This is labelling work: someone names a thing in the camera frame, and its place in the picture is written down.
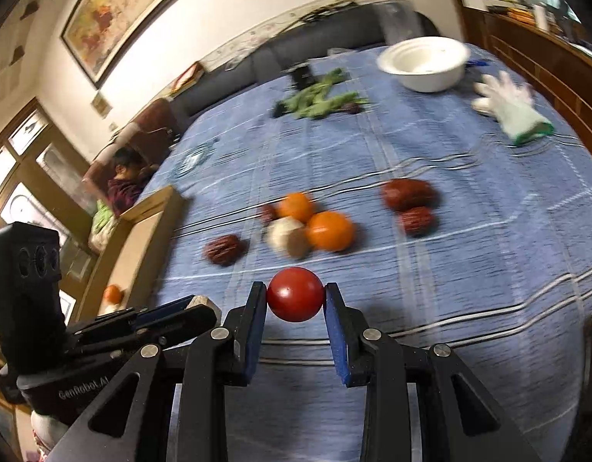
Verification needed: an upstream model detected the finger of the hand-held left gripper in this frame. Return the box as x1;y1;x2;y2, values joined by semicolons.
75;304;219;358
65;296;196;342

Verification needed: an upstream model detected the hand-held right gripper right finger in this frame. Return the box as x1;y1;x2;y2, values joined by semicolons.
324;281;542;462

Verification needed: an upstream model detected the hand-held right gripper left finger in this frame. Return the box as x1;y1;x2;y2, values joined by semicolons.
46;281;269;462

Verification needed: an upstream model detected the red tomato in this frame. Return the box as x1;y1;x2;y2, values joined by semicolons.
266;266;326;323

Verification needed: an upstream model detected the cardboard box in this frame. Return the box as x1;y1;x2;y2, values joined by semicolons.
77;185;187;329

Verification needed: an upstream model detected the large red date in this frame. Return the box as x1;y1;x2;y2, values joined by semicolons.
383;179;438;211

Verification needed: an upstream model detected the wrinkled red date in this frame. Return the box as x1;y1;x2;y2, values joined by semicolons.
204;235;246;266

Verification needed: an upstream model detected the green cloth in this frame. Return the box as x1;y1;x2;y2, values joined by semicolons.
89;199;117;252

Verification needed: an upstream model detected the blue plaid bedsheet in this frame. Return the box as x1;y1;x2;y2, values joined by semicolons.
147;43;592;462

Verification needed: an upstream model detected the brown leather armchair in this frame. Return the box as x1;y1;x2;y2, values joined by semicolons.
84;97;182;188

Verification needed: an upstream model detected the small red framed picture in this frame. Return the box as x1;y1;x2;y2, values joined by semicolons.
170;62;205;98

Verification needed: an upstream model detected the green leafy vegetable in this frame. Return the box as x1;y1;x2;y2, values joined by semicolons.
272;68;371;121

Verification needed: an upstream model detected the dark grey sofa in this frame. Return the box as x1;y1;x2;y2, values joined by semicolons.
173;2;438;123

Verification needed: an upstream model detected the black electronic device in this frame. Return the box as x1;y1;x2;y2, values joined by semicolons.
286;62;317;89

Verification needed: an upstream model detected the white bowl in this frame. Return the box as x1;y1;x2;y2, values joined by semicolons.
377;36;471;93

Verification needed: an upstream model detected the white work glove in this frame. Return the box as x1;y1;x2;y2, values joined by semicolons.
472;71;554;146

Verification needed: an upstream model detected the clear plastic container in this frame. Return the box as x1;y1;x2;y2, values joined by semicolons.
380;0;418;45

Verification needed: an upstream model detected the wooden cabinet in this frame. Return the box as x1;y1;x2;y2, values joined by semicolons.
443;0;592;167

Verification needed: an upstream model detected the framed wall painting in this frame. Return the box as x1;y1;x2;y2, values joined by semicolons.
60;0;232;89

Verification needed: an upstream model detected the black cable bundle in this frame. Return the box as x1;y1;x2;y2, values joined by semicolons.
300;4;360;24

